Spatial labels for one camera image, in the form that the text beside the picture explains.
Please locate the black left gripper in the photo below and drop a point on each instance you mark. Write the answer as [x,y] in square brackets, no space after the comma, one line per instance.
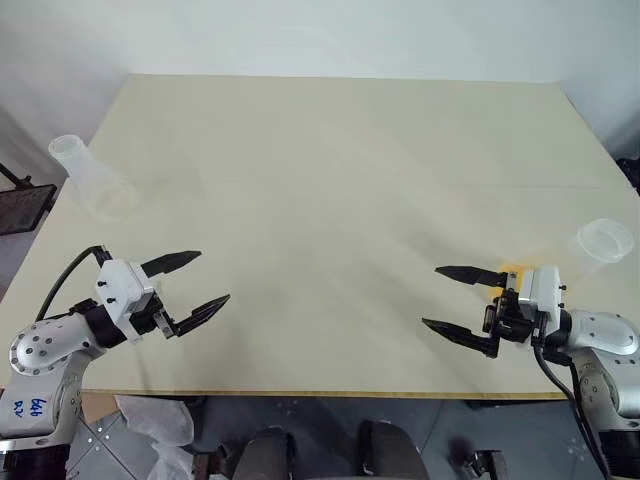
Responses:
[152,315]

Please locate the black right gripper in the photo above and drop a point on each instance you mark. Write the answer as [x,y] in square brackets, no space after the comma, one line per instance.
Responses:
[512,320]

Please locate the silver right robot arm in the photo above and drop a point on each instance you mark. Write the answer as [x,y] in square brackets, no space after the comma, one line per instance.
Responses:
[605,335]

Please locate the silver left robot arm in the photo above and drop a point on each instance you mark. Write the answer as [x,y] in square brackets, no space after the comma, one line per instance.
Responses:
[45,345]

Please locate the translucent conical plastic flask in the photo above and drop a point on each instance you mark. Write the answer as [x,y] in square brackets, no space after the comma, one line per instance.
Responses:
[100,185]

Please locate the white crumpled plastic wrap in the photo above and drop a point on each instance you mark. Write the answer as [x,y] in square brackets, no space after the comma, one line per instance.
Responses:
[160,430]

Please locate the translucent plastic beaker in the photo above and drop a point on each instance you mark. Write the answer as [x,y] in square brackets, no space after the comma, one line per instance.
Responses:
[600,245]

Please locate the brown cardboard piece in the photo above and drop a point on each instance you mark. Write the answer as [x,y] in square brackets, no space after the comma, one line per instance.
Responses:
[97,407]

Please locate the dark rounded shape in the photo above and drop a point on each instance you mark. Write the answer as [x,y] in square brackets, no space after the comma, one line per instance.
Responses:
[265,455]
[392,450]

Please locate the grey riveted metal plate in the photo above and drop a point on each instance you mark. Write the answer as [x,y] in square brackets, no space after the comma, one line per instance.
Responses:
[110,450]

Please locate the black framed panel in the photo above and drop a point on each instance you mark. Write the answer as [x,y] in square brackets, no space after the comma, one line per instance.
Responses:
[22,207]

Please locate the black metal stand rod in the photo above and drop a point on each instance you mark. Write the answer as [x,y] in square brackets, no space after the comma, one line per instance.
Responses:
[12,175]

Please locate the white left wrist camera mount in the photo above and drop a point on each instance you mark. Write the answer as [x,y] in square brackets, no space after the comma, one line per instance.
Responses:
[117,290]

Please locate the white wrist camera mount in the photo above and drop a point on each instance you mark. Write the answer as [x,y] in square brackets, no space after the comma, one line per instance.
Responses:
[117,290]
[542,290]

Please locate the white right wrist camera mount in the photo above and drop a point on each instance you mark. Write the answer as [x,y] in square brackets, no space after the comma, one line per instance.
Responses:
[542,290]

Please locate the small black metal bracket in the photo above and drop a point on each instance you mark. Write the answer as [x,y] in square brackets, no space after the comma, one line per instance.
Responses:
[485,462]

